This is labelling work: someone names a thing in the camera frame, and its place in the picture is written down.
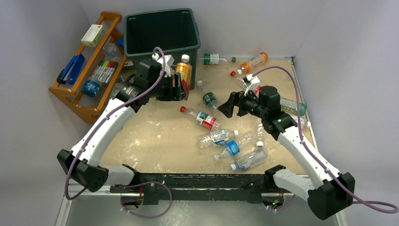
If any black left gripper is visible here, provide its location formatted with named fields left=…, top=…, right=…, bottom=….
left=148, top=73, right=187, bottom=102

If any red gold tea bottle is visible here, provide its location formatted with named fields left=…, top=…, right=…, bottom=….
left=176, top=54, right=192, bottom=95

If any lake picture red label bottle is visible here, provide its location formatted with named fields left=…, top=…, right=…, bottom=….
left=180, top=106, right=222, bottom=131

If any white cap clear water bottle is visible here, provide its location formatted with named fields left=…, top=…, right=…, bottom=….
left=197, top=129, right=239, bottom=150

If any blue label water bottle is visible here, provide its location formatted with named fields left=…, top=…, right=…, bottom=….
left=214, top=131, right=255, bottom=161

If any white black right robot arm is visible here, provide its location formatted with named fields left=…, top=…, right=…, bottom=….
left=218, top=86, right=355, bottom=220

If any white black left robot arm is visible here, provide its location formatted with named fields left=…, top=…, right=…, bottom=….
left=57, top=60, right=192, bottom=193

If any dark green trash bin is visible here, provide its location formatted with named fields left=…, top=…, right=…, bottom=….
left=123, top=8, right=201, bottom=89

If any dark green label bottle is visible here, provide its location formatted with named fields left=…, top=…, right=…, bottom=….
left=196, top=80, right=218, bottom=113

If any red white label bottle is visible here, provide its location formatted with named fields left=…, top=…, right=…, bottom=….
left=254, top=85, right=262, bottom=97

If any crushed clear unlabelled bottle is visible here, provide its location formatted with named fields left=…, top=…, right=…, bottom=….
left=255, top=118, right=265, bottom=147

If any orange drink bottle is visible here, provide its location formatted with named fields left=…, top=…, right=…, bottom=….
left=230, top=52, right=268, bottom=77

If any green white label bottle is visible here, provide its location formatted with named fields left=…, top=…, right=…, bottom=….
left=199, top=53, right=236, bottom=65

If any blue white label bottle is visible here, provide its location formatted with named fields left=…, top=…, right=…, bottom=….
left=230, top=147, right=269, bottom=171

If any coloured marker set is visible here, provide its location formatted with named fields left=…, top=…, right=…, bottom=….
left=92, top=59, right=119, bottom=86

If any clear plastic cup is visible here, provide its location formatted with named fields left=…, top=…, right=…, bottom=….
left=103, top=43, right=119, bottom=59

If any blue tape roll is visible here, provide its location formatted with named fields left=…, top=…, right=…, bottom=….
left=81, top=77, right=102, bottom=97

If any orange wooden shelf rack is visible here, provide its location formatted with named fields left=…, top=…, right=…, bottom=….
left=48, top=11, right=127, bottom=124

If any white red small box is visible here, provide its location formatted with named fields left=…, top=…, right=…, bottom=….
left=81, top=24, right=104, bottom=47

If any blue stapler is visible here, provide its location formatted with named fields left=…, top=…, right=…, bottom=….
left=56, top=54, right=85, bottom=85

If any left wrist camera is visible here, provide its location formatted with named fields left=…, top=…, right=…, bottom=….
left=152, top=53, right=174, bottom=78

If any green bottle by wall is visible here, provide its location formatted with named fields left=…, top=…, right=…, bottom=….
left=280, top=97, right=307, bottom=116

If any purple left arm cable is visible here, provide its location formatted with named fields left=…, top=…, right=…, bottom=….
left=64, top=47, right=173, bottom=219

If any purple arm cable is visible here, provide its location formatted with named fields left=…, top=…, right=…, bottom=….
left=252, top=66, right=399, bottom=215
left=64, top=47, right=173, bottom=219

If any light label bottle by wall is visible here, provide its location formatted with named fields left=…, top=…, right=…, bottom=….
left=291, top=115, right=311, bottom=128

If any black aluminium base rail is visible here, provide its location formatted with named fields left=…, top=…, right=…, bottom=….
left=64, top=173, right=340, bottom=207

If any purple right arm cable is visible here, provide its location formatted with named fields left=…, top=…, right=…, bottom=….
left=252, top=66, right=399, bottom=215

